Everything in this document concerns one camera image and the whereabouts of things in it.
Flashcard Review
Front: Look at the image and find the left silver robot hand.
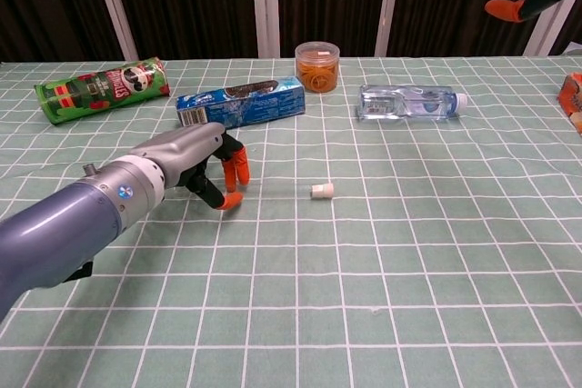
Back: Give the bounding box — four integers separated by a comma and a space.
131, 123, 251, 212

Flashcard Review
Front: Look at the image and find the clear glass test tube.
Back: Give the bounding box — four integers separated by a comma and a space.
240, 183, 315, 199

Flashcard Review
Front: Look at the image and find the white tube cap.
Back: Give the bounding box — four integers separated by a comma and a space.
310, 182, 336, 200

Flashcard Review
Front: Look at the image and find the blue Oreo cookie box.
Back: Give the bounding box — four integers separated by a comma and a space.
176, 77, 306, 130

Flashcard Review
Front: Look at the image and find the green Pringles can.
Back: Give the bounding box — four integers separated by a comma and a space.
35, 56, 171, 126

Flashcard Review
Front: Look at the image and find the orange carton box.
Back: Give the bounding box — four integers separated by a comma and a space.
557, 71, 582, 135

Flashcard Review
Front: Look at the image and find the clear plastic water bottle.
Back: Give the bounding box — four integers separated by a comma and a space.
356, 84, 469, 122

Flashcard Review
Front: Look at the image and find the clear jar of rubber bands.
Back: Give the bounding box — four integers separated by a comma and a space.
294, 41, 342, 94

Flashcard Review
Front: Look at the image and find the green checked tablecloth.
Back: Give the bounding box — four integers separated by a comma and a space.
0, 56, 582, 388

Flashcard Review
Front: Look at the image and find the white metal frame post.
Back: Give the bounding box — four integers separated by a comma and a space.
88, 0, 139, 62
522, 0, 582, 57
250, 0, 281, 60
375, 0, 405, 58

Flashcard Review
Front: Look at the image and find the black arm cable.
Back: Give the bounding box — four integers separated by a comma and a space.
63, 260, 95, 284

